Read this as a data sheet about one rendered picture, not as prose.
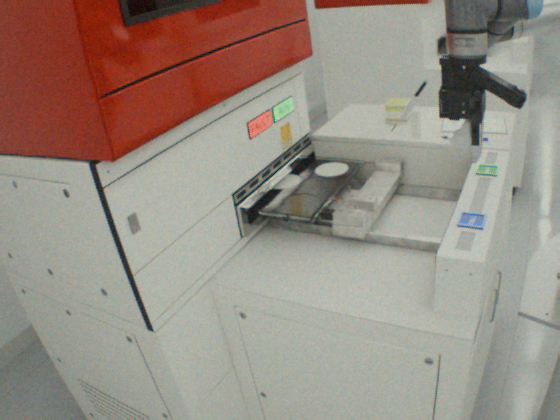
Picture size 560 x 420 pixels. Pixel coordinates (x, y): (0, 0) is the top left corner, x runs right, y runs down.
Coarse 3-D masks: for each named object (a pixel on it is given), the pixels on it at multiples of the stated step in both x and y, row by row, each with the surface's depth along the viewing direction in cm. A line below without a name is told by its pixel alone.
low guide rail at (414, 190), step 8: (352, 184) 146; (360, 184) 145; (400, 184) 139; (408, 184) 138; (416, 184) 137; (400, 192) 139; (408, 192) 138; (416, 192) 137; (424, 192) 135; (432, 192) 134; (440, 192) 133; (448, 192) 131; (456, 192) 130; (456, 200) 131
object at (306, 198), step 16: (304, 160) 153; (320, 160) 150; (304, 176) 141; (320, 176) 140; (336, 176) 138; (272, 192) 135; (288, 192) 134; (304, 192) 132; (320, 192) 131; (256, 208) 128; (272, 208) 127; (288, 208) 125; (304, 208) 124
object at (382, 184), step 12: (372, 180) 137; (384, 180) 136; (396, 180) 136; (360, 192) 132; (372, 192) 131; (384, 192) 130; (384, 204) 128; (372, 216) 120; (336, 228) 118; (348, 228) 116; (360, 228) 115
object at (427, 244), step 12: (288, 228) 131; (300, 228) 129; (312, 228) 127; (324, 228) 125; (360, 240) 121; (372, 240) 119; (384, 240) 117; (396, 240) 115; (408, 240) 114; (420, 240) 112; (432, 240) 111; (432, 252) 112
